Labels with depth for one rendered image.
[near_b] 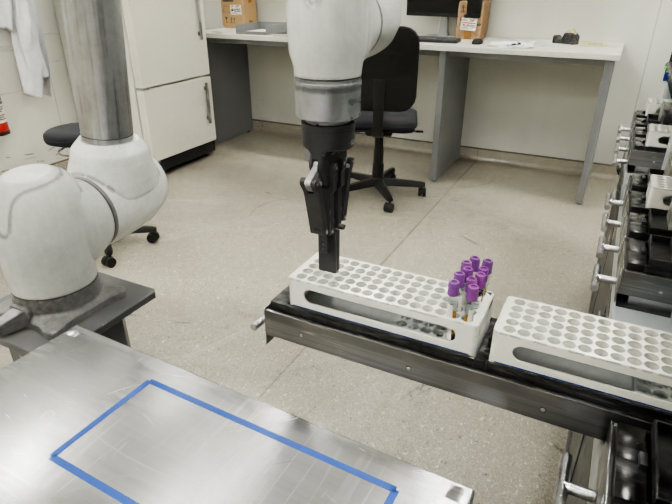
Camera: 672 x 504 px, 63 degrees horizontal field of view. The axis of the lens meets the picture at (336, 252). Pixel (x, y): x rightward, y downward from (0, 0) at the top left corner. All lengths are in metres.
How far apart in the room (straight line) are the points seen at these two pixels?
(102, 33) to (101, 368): 0.62
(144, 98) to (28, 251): 2.91
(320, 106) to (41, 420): 0.51
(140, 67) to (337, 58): 3.23
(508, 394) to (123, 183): 0.81
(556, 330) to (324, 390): 1.27
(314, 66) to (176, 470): 0.49
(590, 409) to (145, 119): 3.53
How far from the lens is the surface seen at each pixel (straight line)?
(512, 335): 0.75
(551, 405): 0.78
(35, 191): 1.06
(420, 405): 1.91
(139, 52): 3.89
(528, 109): 4.29
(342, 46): 0.71
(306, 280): 0.83
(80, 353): 0.83
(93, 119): 1.17
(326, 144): 0.75
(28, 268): 1.09
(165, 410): 0.70
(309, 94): 0.73
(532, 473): 1.79
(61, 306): 1.12
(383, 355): 0.81
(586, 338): 0.78
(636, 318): 1.11
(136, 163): 1.18
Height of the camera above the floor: 1.28
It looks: 27 degrees down
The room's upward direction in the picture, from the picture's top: straight up
